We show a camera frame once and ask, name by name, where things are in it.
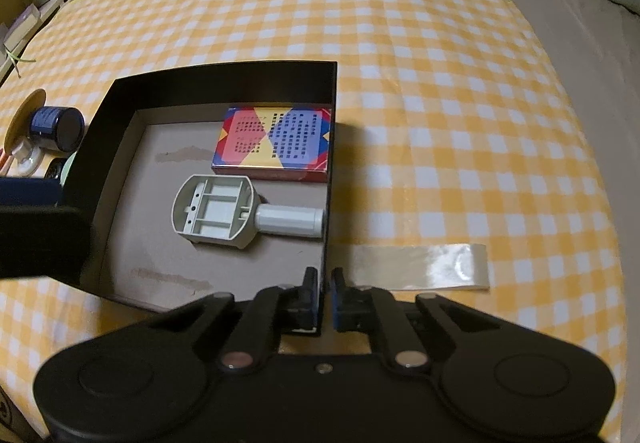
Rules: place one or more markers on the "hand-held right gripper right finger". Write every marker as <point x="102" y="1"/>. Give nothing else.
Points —
<point x="341" y="298"/>

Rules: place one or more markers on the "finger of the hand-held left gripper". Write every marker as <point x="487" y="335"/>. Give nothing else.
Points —
<point x="40" y="243"/>

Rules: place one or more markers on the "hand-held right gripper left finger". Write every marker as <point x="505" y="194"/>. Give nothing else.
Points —
<point x="310" y="295"/>

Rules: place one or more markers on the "mint green round compact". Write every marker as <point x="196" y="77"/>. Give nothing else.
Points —
<point x="57" y="171"/>

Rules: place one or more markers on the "white knob suction base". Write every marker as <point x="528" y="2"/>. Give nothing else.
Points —
<point x="27" y="160"/>

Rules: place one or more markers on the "cork panda coaster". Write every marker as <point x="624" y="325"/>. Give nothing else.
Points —
<point x="25" y="118"/>

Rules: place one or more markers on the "black cardboard box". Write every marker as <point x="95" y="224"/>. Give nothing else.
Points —
<point x="160" y="173"/>

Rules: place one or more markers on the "clear tape strip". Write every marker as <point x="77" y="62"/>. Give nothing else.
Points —
<point x="425" y="265"/>

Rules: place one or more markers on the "dark blue jar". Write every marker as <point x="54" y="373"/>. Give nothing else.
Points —
<point x="55" y="128"/>

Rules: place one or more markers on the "colourful patterned card box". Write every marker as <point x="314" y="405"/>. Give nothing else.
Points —
<point x="275" y="143"/>

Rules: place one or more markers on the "yellow checkered mat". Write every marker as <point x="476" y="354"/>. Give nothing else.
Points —
<point x="425" y="98"/>

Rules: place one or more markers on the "small white box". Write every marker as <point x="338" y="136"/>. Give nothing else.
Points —
<point x="22" y="25"/>

